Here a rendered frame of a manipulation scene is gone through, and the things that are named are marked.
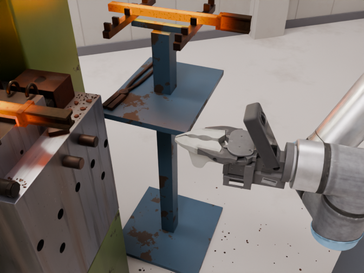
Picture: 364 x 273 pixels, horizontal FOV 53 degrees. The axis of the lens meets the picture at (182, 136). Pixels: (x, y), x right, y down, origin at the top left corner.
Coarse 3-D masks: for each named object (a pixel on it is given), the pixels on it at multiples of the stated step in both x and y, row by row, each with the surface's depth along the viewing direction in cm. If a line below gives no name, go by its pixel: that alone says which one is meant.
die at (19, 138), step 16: (0, 96) 80; (16, 96) 80; (32, 96) 80; (0, 128) 71; (16, 128) 73; (32, 128) 78; (0, 144) 69; (16, 144) 74; (32, 144) 79; (0, 160) 70; (16, 160) 75; (0, 176) 70
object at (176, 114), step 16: (144, 64) 139; (192, 64) 139; (128, 80) 130; (192, 80) 130; (208, 80) 130; (128, 96) 122; (144, 96) 122; (160, 96) 122; (176, 96) 122; (192, 96) 122; (208, 96) 122; (112, 112) 115; (128, 112) 115; (144, 112) 115; (160, 112) 115; (176, 112) 115; (192, 112) 115; (160, 128) 109; (176, 128) 108
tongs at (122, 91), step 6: (150, 66) 136; (144, 72) 133; (150, 72) 132; (144, 78) 129; (138, 84) 126; (120, 90) 122; (126, 90) 122; (114, 96) 119; (120, 96) 119; (108, 102) 117; (114, 102) 117; (120, 102) 118; (108, 108) 115; (114, 108) 116
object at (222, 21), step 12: (120, 12) 112; (132, 12) 111; (144, 12) 109; (156, 12) 108; (168, 12) 107; (180, 12) 106; (192, 12) 106; (228, 12) 103; (204, 24) 105; (216, 24) 103; (228, 24) 103; (240, 24) 102
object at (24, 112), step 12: (0, 108) 74; (12, 108) 74; (24, 108) 73; (36, 108) 73; (48, 108) 73; (60, 108) 73; (24, 120) 73; (36, 120) 74; (48, 120) 73; (60, 120) 72; (72, 120) 74
